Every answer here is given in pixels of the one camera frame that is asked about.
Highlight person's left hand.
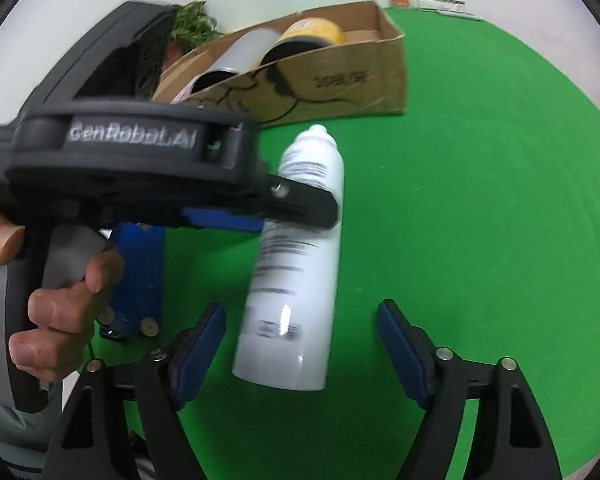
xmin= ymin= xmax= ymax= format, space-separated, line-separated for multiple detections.
xmin=0 ymin=209 xmax=127 ymax=382

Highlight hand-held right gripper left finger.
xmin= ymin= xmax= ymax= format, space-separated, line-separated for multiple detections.
xmin=45 ymin=302 xmax=227 ymax=480

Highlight silver metal can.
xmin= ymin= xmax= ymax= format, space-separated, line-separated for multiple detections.
xmin=192 ymin=27 xmax=282 ymax=96

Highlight cardboard tray box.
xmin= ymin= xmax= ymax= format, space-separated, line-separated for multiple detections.
xmin=152 ymin=1 xmax=409 ymax=129

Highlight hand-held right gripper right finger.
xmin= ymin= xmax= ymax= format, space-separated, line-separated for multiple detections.
xmin=376 ymin=299 xmax=563 ymax=480

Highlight potted plant in clay pot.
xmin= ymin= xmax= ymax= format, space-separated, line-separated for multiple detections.
xmin=162 ymin=1 xmax=224 ymax=68

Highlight yellow-labelled black jar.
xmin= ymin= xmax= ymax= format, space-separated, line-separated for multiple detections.
xmin=259 ymin=17 xmax=347 ymax=67

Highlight blue stapler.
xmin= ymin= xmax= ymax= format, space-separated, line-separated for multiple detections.
xmin=97 ymin=222 xmax=166 ymax=341

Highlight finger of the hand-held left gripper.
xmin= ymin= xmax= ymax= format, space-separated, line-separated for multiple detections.
xmin=180 ymin=207 xmax=267 ymax=233
xmin=259 ymin=172 xmax=342 ymax=229

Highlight white desk name plate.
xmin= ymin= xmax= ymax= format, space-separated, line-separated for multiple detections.
xmin=415 ymin=0 xmax=466 ymax=14

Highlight white spray bottle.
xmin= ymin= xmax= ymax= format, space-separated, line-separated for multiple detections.
xmin=231 ymin=124 xmax=345 ymax=392

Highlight person's grey shirt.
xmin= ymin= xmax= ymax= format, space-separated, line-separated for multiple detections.
xmin=0 ymin=340 xmax=63 ymax=453

